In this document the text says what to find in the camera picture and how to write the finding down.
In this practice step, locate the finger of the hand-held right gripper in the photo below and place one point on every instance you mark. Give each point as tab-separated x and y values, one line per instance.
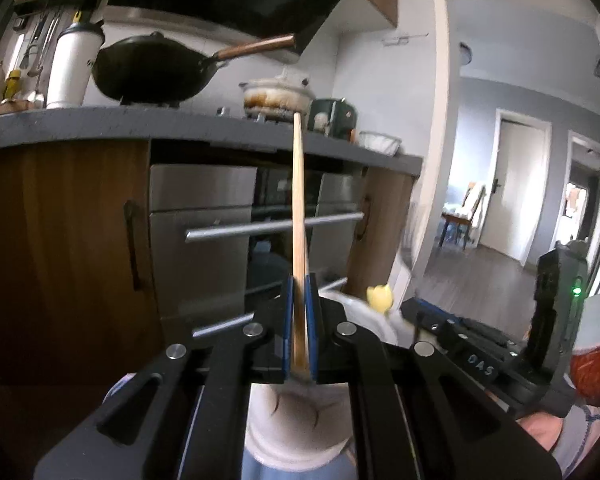
420	306
472	362

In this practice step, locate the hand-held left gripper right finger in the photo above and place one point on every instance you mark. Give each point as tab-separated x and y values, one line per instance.
311	325

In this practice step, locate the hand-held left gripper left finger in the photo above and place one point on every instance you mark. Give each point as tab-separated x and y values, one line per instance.
288	325

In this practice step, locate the white ceramic double utensil holder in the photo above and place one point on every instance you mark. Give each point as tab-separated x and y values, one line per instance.
300	430

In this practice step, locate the hanging kitchen utensils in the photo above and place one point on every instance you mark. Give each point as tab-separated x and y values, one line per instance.
42	45

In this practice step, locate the person's right hand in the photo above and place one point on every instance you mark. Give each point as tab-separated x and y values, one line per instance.
540	430

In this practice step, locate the yellow tulip-top plastic utensil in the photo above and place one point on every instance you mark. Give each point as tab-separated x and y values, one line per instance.
380	299

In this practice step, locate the narrow wooden cabinet door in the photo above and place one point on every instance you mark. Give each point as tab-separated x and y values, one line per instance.
385	220

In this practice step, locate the wooden chair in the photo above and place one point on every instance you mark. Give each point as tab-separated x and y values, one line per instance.
467	210

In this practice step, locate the white room door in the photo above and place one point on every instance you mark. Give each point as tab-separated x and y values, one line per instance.
512	185

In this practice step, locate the stainless steel oven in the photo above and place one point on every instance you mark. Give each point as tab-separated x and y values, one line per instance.
200	200

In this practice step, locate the white stained casserole pot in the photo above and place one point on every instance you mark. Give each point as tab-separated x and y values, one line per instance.
275	97

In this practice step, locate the wide wooden cabinet door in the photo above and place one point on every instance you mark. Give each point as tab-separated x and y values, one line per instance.
60	250

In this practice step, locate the ceiling lamp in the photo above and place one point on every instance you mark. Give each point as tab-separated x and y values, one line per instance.
466	55

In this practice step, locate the grey countertop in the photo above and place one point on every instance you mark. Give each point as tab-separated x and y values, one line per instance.
130	125

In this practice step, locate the white tumbler with dark lid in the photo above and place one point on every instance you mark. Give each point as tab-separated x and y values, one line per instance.
72	70

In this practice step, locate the yellow-capped bottle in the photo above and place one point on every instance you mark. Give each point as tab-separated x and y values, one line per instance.
13	85

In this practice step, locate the metal wall towel rack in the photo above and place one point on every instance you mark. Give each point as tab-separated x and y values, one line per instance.
402	39

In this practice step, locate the black wall shelf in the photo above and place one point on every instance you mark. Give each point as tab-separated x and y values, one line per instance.
55	2

